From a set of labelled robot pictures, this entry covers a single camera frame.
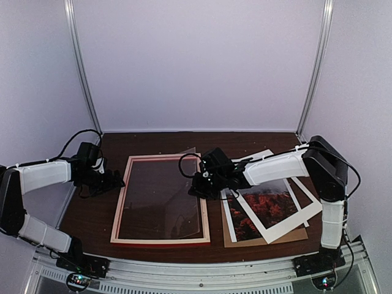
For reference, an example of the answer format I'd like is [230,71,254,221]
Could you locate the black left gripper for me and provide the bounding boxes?
[78,168,126,197]

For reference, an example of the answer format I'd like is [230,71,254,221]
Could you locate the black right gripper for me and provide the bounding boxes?
[189,172,227,200]

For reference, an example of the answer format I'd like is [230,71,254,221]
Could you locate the clear acrylic sheet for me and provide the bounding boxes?
[118,146,205,239]

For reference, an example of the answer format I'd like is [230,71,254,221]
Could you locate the red wooden picture frame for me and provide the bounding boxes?
[109,154,211,247]

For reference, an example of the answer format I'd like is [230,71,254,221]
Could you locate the red forest photo print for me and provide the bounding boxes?
[224,179,298,241]

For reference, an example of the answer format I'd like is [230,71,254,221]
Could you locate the white photo mat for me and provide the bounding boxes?
[238,147,322,244]

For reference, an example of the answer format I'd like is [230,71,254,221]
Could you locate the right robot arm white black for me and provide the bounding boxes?
[188,135,350,271]

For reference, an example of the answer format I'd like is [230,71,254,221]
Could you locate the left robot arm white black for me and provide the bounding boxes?
[1,142,125,272]

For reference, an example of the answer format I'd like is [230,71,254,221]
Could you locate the left round led board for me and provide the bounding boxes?
[66,273,92,292]

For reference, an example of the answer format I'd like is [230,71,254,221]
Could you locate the round led board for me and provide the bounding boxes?
[66,273,92,292]
[312,273,337,291]

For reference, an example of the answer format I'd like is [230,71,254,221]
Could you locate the brown backing board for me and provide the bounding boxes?
[220,203,308,248]

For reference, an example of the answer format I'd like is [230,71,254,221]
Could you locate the right round led board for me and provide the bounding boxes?
[312,273,337,291]

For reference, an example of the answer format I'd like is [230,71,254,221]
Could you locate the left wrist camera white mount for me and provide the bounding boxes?
[92,157,107,174]

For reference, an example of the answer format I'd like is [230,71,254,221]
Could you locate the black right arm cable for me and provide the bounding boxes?
[178,153,205,180]

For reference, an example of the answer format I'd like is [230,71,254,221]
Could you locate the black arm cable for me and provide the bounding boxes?
[55,129,104,163]
[178,153,205,180]

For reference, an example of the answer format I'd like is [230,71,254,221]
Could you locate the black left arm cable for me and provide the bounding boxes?
[55,129,104,163]

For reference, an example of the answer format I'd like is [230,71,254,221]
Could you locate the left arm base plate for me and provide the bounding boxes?
[56,253,110,279]

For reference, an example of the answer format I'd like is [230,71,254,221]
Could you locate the aluminium front rail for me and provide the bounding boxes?
[24,235,383,294]

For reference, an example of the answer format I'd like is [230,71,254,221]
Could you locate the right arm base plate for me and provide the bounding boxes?
[293,253,345,277]

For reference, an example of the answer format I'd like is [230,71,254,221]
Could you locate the left aluminium corner post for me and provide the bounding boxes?
[64,0,102,133]

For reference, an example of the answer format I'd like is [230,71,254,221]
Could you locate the aluminium corner post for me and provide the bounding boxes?
[296,0,334,141]
[64,0,102,133]

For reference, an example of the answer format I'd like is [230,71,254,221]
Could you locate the right aluminium corner post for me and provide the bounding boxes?
[296,0,334,141]

